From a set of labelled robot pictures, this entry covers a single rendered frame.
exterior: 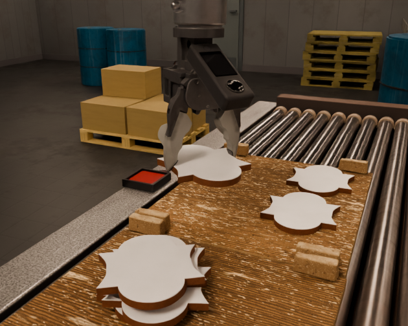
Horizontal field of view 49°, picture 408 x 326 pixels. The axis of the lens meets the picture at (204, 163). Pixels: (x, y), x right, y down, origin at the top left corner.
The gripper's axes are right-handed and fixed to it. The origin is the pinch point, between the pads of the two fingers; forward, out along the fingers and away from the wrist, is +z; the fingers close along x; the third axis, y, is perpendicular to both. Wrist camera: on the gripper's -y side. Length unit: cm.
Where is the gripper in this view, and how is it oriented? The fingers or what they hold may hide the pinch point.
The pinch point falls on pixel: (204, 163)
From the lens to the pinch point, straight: 68.7
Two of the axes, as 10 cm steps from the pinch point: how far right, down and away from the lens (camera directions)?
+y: -4.8, -3.0, 8.2
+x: -8.7, 1.5, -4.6
